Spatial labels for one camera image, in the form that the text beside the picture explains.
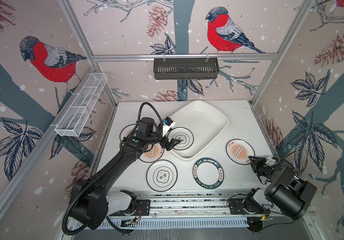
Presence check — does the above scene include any black rim flower plate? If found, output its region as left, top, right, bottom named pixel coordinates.
left=146, top=160, right=178, bottom=192
left=169, top=127, right=194, bottom=151

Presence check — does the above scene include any orange sunburst plate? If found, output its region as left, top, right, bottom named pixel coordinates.
left=226, top=139, right=255, bottom=165
left=139, top=144, right=164, bottom=163

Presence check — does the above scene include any white plastic bin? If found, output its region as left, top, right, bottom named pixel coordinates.
left=171, top=100, right=229, bottom=161

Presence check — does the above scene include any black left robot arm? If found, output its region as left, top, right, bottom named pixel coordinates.
left=61, top=117, right=180, bottom=236

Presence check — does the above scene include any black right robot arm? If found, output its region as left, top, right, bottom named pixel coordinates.
left=249, top=156, right=317, bottom=220

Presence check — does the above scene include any black rim flower plate front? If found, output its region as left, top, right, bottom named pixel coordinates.
left=146, top=160, right=178, bottom=192

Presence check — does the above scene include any orange plate far left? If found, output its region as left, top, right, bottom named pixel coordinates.
left=120, top=124, right=136, bottom=141

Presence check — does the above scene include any green rim plate front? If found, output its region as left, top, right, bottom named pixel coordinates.
left=193, top=158, right=225, bottom=190

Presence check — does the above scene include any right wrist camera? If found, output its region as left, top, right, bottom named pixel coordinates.
left=265, top=156, right=278, bottom=167

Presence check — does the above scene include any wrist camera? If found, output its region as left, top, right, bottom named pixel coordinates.
left=265, top=156, right=278, bottom=167
left=162, top=117, right=176, bottom=137

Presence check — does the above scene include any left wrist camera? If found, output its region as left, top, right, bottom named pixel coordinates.
left=162, top=117, right=176, bottom=137

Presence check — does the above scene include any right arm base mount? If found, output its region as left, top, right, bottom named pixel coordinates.
left=227, top=196, right=271, bottom=215

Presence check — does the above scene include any aluminium rail base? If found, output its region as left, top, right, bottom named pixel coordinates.
left=66, top=191, right=315, bottom=218

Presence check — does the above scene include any black cable right base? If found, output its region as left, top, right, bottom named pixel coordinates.
left=259, top=209, right=296, bottom=232

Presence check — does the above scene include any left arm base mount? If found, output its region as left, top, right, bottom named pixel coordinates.
left=110, top=200, right=151, bottom=217

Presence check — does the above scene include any black wire wall basket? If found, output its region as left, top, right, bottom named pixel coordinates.
left=154, top=58, right=219, bottom=80

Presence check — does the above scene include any white mesh wall shelf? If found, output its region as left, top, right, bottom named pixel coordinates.
left=55, top=73, right=108, bottom=137

